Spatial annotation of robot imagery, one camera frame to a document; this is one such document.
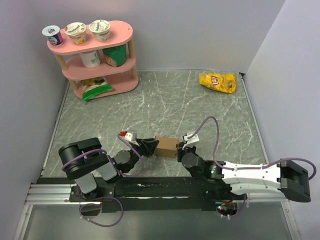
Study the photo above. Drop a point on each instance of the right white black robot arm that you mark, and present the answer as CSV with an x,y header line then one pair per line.
x,y
285,180

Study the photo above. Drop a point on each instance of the yellow Lays chips bag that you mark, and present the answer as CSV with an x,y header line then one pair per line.
x,y
220,82

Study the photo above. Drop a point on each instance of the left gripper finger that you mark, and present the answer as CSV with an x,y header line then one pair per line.
x,y
150,142
150,149

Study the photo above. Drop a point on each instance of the green can on middle shelf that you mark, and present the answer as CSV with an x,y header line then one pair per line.
x,y
115,56

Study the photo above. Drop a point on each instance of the pink three-tier shelf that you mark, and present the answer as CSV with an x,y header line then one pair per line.
x,y
122,78

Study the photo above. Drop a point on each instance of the white Chobani yogurt cup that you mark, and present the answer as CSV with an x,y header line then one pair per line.
x,y
100,29

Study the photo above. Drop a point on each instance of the brown cardboard box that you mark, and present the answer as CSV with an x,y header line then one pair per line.
x,y
167,147

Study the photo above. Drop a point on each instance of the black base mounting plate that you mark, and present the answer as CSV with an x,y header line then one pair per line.
x,y
151,193

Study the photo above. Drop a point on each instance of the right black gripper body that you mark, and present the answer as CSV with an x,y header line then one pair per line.
x,y
192,149

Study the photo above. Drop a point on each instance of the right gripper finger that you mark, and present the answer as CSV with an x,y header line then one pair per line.
x,y
179,155
179,145

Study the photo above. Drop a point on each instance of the electronics board with LEDs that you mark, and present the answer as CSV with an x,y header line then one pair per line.
x,y
226,209

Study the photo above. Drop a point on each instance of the blue white yogurt cup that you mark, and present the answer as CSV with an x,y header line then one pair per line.
x,y
53,35

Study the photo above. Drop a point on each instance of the peach Chobani yogurt cup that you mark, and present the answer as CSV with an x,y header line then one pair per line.
x,y
76,31

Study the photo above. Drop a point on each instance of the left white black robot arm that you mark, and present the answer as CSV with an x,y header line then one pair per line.
x,y
79,159

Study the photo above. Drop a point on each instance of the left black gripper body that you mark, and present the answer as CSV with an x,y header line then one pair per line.
x,y
140,149

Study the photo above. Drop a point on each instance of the white cup on middle shelf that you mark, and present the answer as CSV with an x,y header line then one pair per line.
x,y
90,59

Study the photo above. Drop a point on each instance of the green white snack bag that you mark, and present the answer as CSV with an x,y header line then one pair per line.
x,y
93,87

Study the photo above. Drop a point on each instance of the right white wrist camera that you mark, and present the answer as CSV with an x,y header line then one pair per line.
x,y
190,141

